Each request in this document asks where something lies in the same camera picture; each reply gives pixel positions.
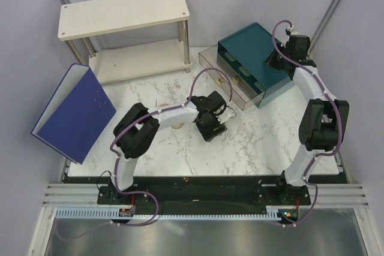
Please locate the teal drawer cabinet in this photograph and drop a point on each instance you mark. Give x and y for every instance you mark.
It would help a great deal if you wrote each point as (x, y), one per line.
(245, 51)

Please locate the blue ring binder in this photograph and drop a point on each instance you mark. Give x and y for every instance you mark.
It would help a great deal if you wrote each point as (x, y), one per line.
(76, 114)

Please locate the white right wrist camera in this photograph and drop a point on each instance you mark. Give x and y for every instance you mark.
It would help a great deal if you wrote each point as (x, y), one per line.
(291, 31)

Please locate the light blue cable duct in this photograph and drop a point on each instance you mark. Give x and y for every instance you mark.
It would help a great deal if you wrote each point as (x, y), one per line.
(119, 214)

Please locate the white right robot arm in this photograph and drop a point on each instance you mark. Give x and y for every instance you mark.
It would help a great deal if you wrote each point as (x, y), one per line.
(323, 124)

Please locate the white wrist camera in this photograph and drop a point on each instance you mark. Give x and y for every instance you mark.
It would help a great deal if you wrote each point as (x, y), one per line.
(291, 31)
(226, 115)

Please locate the smoked clear drawer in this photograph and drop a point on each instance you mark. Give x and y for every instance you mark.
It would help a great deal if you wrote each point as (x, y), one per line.
(259, 100)
(243, 95)

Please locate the white two-tier shelf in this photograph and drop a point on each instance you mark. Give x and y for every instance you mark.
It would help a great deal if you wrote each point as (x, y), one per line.
(81, 20)

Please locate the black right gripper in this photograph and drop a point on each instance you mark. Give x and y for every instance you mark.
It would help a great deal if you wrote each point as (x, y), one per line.
(270, 61)

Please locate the gold cosmetic jar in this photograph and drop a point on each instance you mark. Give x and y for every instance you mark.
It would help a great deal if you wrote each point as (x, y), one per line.
(177, 126)

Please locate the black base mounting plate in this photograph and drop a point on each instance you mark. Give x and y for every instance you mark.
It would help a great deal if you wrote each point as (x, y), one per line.
(199, 195)

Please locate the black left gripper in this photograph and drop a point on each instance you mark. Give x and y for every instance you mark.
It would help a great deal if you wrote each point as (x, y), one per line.
(208, 134)

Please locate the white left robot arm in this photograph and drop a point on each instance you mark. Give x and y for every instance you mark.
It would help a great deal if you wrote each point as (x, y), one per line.
(136, 131)

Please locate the aluminium front rail frame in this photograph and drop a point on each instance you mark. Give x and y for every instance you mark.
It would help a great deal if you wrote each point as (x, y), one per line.
(335, 197)

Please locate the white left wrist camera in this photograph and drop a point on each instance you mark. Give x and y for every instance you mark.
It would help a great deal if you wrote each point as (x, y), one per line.
(226, 115)

